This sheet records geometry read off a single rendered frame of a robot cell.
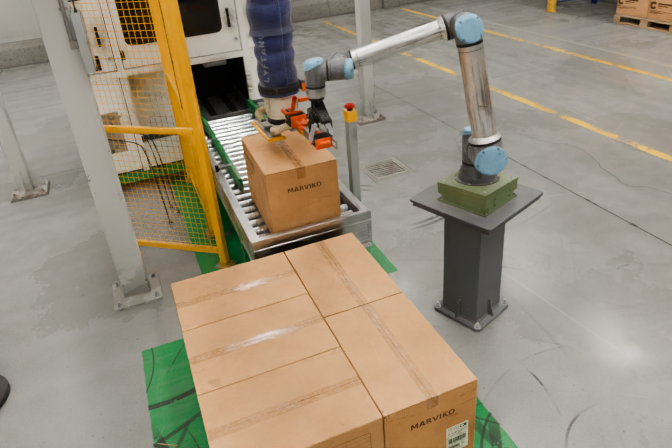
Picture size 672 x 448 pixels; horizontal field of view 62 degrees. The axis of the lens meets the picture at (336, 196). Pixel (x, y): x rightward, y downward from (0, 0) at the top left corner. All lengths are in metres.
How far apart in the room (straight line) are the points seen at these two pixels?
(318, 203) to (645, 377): 1.85
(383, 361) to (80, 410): 1.66
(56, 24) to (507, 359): 2.88
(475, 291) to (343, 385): 1.19
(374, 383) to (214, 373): 0.64
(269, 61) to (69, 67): 1.06
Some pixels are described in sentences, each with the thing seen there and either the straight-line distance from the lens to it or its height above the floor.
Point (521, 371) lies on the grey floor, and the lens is 3.12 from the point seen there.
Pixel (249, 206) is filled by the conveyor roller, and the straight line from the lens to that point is 3.50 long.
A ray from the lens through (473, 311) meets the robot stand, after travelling 3.28.
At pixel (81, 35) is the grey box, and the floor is 1.67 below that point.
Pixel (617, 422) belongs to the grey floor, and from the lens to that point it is 3.01.
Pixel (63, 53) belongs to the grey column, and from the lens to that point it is 3.31.
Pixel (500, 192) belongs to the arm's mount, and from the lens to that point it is 2.90.
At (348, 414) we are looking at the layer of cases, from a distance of 2.17.
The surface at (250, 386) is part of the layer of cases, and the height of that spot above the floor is 0.54.
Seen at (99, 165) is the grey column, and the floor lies 0.94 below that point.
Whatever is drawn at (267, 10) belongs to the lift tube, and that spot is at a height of 1.72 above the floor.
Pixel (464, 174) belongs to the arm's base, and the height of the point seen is 0.90.
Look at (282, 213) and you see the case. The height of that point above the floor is 0.70.
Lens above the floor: 2.19
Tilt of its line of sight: 28 degrees down
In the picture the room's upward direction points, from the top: 5 degrees counter-clockwise
